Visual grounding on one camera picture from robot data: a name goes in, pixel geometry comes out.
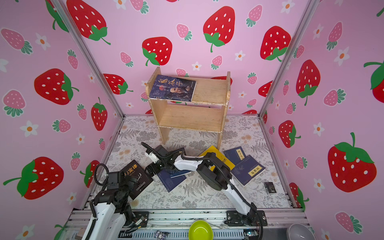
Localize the black book yellow title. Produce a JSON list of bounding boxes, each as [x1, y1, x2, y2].
[[123, 160, 153, 200]]

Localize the dark portrait cover book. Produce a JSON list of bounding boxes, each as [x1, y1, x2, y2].
[[149, 75, 197, 102]]

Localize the blue book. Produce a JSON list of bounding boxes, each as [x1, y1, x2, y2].
[[157, 170, 187, 193], [224, 147, 246, 165], [170, 170, 191, 179], [231, 155, 266, 186]]

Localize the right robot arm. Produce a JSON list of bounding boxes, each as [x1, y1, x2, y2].
[[141, 142, 264, 240]]

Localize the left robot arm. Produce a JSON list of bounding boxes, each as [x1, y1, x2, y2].
[[82, 164, 145, 240]]

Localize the yellow cartoon cover book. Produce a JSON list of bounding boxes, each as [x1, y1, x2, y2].
[[200, 146, 235, 170]]

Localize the wooden two-tier shelf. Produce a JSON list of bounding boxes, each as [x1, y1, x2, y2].
[[149, 72, 231, 149]]

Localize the green bowl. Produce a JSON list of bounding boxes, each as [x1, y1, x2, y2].
[[188, 220, 214, 240]]

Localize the small black card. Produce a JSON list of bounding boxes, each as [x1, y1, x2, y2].
[[264, 182, 277, 194]]

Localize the grey bowl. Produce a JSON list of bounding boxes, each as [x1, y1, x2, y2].
[[287, 224, 316, 240]]

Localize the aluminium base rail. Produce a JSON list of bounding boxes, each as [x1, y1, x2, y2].
[[58, 208, 310, 240]]

